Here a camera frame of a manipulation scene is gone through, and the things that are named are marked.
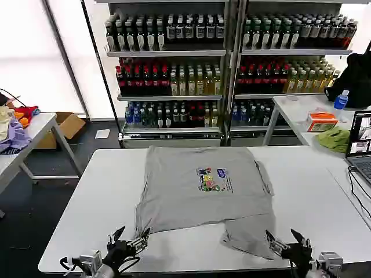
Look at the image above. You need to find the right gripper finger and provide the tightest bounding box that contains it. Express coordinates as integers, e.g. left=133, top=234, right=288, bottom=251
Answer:
left=265, top=229, right=288, bottom=257
left=290, top=228, right=314, bottom=250

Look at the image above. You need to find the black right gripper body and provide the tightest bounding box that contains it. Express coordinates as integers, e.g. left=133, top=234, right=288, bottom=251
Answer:
left=282, top=243, right=315, bottom=272

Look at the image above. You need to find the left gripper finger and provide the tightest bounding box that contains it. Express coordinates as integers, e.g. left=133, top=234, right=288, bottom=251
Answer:
left=107, top=226, right=126, bottom=246
left=130, top=227, right=151, bottom=254

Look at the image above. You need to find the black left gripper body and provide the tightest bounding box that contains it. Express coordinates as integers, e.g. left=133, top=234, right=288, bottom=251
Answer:
left=101, top=239, right=140, bottom=269

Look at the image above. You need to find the grey printed t-shirt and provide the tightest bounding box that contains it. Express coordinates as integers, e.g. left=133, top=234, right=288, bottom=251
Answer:
left=134, top=145, right=277, bottom=261

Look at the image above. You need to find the green cloth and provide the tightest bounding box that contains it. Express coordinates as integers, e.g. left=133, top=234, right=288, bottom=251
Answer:
left=317, top=126, right=352, bottom=155

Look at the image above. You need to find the brown cardboard box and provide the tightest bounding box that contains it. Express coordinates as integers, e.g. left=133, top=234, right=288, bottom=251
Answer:
left=36, top=112, right=86, bottom=150

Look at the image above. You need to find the orange tissue box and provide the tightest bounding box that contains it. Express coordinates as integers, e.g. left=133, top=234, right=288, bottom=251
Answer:
left=305, top=112, right=340, bottom=133

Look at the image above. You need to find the open laptop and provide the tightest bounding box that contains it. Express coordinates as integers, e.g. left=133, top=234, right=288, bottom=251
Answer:
left=344, top=110, right=371, bottom=188

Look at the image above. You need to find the white side table with laptop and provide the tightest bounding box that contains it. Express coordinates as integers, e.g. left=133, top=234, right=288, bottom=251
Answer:
left=261, top=93, right=371, bottom=159

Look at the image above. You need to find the white side table with clothes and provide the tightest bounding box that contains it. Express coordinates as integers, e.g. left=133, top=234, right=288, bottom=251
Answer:
left=0, top=112, right=84, bottom=195

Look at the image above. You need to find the purple cloth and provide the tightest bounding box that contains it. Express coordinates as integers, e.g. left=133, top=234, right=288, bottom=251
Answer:
left=0, top=116, right=32, bottom=155

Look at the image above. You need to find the blue-labelled water bottle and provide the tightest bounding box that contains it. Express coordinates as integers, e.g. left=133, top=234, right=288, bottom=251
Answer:
left=333, top=89, right=350, bottom=122

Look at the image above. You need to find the red and orange cloth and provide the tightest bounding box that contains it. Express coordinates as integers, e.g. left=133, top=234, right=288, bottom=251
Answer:
left=13, top=105, right=40, bottom=129

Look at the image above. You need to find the cream cloth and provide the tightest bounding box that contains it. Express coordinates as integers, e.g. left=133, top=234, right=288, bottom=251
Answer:
left=0, top=105, right=16, bottom=142

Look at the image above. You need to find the shelf with green-capped bottles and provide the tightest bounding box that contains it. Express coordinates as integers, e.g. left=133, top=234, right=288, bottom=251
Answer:
left=228, top=0, right=359, bottom=145

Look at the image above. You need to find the black bag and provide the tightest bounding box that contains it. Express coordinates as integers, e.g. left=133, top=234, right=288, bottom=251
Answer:
left=323, top=52, right=371, bottom=109

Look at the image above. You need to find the shelf with dark-capped bottles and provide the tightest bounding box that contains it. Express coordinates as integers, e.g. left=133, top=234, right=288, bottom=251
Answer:
left=104, top=0, right=232, bottom=148

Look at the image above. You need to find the black slanted pole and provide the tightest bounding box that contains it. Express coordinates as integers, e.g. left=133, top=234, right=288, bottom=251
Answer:
left=81, top=0, right=120, bottom=120

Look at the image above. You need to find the black laptop cable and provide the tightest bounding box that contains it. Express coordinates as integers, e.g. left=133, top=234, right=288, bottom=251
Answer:
left=347, top=165, right=371, bottom=221

